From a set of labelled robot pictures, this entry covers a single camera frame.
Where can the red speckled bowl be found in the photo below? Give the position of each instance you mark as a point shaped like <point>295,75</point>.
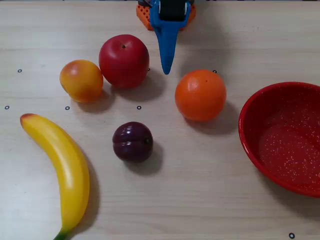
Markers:
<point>287,150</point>

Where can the dark purple plum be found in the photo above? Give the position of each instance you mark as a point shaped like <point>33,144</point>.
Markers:
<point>132,142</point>

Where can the orange fruit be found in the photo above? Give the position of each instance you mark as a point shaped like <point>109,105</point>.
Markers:
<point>200,96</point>

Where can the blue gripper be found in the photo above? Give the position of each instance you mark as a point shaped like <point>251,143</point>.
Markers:
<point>168,27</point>

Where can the red apple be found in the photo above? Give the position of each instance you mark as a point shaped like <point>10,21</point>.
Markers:
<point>122,65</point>

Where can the orange robot base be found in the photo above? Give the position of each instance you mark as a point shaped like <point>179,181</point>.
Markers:
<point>143,16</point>

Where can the yellow banana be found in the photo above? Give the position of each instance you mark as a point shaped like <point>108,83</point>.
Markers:
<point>67,165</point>

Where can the yellow orange peach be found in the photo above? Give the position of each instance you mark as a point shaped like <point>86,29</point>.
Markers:
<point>81,81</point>

